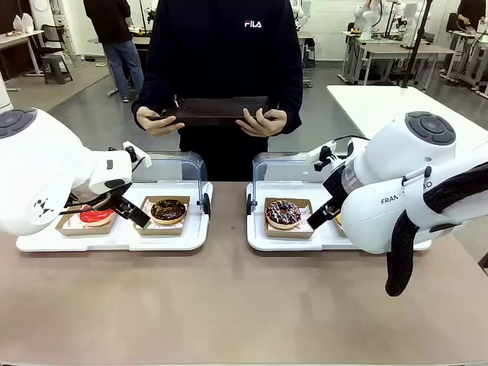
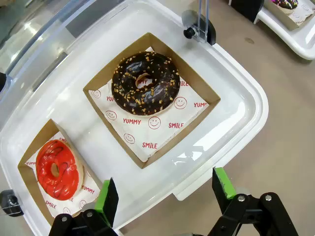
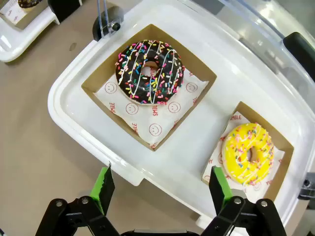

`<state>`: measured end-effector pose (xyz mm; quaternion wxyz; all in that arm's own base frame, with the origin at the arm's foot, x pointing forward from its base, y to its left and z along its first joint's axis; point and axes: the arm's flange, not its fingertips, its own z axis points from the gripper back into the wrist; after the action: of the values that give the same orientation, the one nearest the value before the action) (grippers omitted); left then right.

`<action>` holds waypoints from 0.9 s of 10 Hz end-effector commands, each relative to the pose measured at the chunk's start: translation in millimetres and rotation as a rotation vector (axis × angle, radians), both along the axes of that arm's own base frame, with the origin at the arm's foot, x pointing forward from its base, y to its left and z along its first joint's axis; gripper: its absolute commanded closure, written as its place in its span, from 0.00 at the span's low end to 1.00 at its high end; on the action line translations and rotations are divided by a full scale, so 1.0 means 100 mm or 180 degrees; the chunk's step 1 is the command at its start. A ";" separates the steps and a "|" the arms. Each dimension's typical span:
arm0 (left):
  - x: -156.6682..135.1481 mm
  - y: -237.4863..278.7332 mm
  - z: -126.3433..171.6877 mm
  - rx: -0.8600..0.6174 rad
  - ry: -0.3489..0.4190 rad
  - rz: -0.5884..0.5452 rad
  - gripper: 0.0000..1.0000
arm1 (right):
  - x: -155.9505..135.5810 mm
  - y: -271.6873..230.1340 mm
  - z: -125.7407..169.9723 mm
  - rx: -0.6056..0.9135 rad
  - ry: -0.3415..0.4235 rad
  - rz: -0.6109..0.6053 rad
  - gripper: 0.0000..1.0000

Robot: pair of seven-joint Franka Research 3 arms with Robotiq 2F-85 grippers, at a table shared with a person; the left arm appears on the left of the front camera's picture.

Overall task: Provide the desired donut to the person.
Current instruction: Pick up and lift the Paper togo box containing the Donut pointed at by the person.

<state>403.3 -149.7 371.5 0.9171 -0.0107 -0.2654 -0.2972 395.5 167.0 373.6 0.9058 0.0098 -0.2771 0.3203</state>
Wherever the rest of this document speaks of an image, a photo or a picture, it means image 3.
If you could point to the white plastic display tray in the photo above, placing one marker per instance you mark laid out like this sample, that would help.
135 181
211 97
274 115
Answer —
14 49
172 152

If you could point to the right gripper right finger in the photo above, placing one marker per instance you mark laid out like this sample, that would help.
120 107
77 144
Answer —
219 194

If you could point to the chocolate donut with colourful sprinkles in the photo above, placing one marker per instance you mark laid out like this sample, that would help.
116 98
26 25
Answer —
128 73

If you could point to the yellow frosted donut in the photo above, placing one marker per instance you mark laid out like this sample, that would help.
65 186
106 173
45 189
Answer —
280 177

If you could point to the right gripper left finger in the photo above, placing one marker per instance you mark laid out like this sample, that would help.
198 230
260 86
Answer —
105 191

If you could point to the chocolate donut in left tray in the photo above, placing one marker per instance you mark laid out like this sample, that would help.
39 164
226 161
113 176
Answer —
32 17

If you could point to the chocolate sprinkle donut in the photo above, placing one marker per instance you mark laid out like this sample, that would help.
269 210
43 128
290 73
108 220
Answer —
103 73

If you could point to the chocolate donut with brown crumbs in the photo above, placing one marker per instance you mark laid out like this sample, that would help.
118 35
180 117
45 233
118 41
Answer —
27 3

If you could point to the white smiley paper liner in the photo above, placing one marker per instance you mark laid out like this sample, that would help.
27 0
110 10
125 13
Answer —
14 12
157 123
236 118

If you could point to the yellow glazed sprinkled donut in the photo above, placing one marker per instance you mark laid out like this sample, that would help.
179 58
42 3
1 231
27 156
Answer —
236 159

